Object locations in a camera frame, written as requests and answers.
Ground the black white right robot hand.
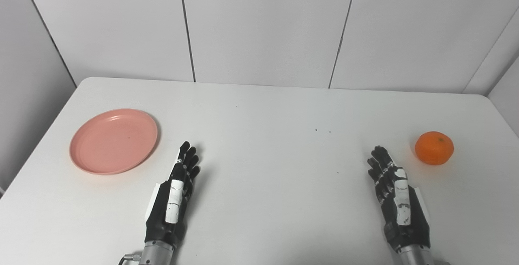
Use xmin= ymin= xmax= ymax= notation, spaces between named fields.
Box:
xmin=367 ymin=146 xmax=431 ymax=253

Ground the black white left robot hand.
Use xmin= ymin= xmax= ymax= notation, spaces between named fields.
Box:
xmin=145 ymin=141 xmax=201 ymax=249

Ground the orange mandarin fruit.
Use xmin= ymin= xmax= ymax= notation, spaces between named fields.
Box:
xmin=414 ymin=131 xmax=455 ymax=166

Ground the pink round plate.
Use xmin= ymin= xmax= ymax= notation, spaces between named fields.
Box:
xmin=69 ymin=109 xmax=159 ymax=175

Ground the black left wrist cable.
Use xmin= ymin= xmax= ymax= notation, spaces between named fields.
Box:
xmin=119 ymin=252 xmax=141 ymax=265

